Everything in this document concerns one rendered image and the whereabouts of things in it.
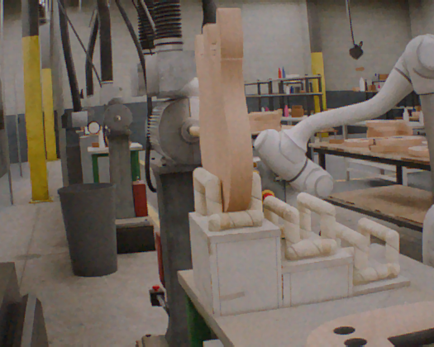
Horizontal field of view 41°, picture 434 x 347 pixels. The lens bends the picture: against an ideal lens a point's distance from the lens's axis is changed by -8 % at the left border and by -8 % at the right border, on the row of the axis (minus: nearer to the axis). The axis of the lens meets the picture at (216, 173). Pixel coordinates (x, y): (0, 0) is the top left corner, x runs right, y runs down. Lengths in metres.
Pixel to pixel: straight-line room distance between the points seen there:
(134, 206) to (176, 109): 3.58
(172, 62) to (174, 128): 0.37
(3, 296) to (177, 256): 2.34
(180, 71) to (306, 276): 0.94
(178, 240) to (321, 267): 1.28
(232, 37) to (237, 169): 0.25
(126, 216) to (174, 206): 3.34
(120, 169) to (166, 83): 3.80
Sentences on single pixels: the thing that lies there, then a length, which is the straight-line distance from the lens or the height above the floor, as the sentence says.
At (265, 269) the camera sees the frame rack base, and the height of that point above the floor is 1.02.
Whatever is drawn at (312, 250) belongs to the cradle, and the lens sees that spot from 1.29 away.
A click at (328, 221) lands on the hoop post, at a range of 1.30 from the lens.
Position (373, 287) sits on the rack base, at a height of 0.94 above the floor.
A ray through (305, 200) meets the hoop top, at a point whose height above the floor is 1.12.
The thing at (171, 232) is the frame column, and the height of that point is 0.85.
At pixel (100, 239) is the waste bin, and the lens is 4.95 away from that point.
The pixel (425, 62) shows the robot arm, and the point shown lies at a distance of 1.75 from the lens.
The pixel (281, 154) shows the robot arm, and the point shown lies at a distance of 1.92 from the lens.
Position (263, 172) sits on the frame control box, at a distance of 2.35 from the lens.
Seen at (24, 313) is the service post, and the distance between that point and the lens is 0.17.
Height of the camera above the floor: 1.37
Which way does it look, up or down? 7 degrees down
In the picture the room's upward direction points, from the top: 4 degrees counter-clockwise
